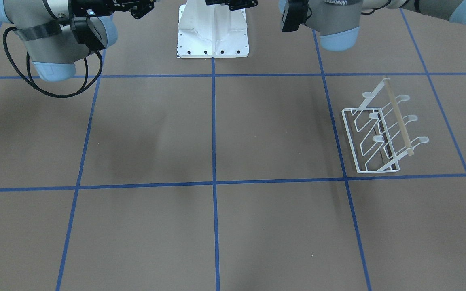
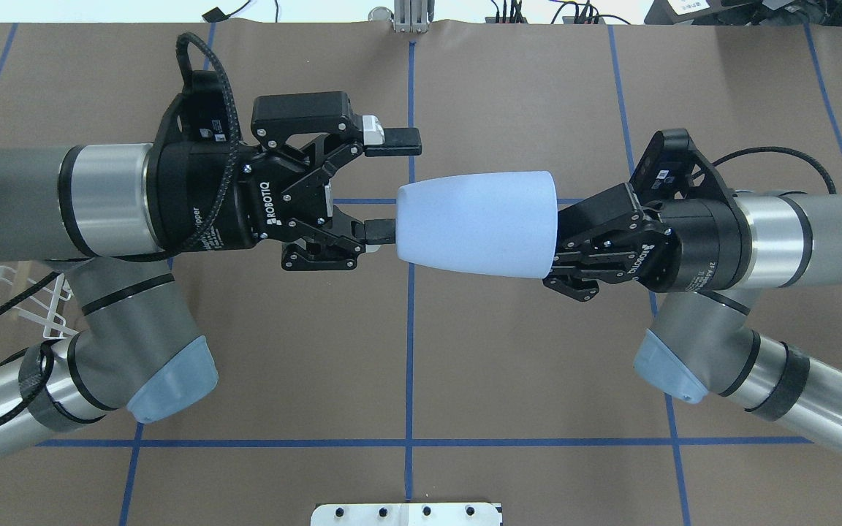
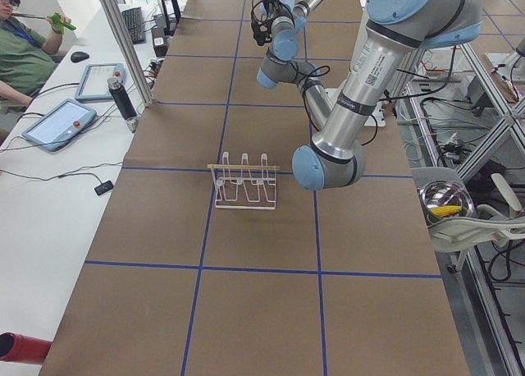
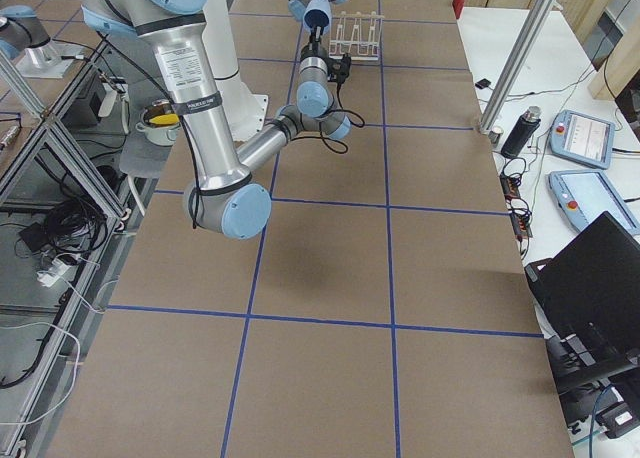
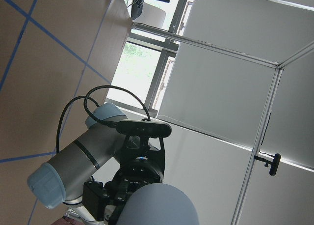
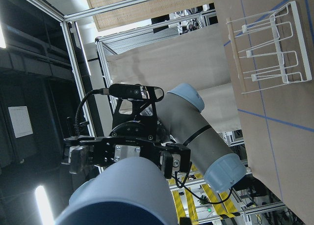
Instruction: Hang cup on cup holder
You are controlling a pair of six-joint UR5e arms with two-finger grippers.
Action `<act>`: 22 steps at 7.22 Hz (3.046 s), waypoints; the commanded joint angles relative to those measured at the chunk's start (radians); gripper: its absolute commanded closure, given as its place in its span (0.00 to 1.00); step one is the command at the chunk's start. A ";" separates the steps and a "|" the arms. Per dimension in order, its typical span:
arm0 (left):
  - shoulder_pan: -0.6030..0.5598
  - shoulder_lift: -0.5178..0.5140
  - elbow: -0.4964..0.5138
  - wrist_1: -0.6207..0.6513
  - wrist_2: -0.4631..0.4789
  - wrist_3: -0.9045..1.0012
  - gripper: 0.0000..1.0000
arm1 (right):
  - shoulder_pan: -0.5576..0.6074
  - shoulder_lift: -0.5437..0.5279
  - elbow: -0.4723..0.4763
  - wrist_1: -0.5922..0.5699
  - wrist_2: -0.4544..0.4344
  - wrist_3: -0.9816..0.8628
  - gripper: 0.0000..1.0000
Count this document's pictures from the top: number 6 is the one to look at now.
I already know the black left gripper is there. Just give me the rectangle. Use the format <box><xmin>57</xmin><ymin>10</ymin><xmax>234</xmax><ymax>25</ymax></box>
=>
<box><xmin>63</xmin><ymin>120</ymin><xmax>191</xmax><ymax>179</ymax></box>

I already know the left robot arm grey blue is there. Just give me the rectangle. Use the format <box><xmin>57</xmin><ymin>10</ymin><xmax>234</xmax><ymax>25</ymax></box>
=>
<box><xmin>64</xmin><ymin>84</ymin><xmax>246</xmax><ymax>193</ymax></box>

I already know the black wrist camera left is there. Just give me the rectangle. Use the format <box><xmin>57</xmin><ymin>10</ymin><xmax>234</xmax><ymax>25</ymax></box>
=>
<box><xmin>108</xmin><ymin>84</ymin><xmax>164</xmax><ymax>103</ymax></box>

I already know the black camera cable left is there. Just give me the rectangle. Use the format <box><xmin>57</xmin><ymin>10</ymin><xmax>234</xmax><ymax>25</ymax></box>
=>
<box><xmin>75</xmin><ymin>88</ymin><xmax>110</xmax><ymax>136</ymax></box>

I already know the white wire cup holder rack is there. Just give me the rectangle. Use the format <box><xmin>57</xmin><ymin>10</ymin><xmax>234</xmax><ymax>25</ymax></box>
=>
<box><xmin>226</xmin><ymin>1</ymin><xmax>313</xmax><ymax>94</ymax></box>

